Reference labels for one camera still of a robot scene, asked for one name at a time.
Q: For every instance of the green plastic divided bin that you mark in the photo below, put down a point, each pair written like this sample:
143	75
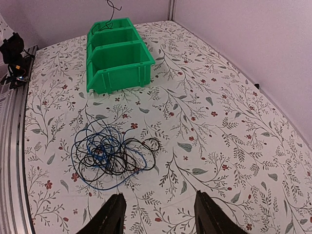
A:
116	57

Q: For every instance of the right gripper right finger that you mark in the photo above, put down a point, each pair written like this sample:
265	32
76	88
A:
210	219

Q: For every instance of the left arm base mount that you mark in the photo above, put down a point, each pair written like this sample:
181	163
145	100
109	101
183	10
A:
19	61

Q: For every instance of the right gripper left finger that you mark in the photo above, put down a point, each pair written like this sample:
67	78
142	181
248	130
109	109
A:
109	219

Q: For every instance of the aluminium front rail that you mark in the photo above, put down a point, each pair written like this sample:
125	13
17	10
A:
15	217

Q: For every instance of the right aluminium corner post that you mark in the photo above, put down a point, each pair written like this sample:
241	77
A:
171	10

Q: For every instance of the floral patterned table mat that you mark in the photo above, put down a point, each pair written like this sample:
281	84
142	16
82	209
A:
213	129

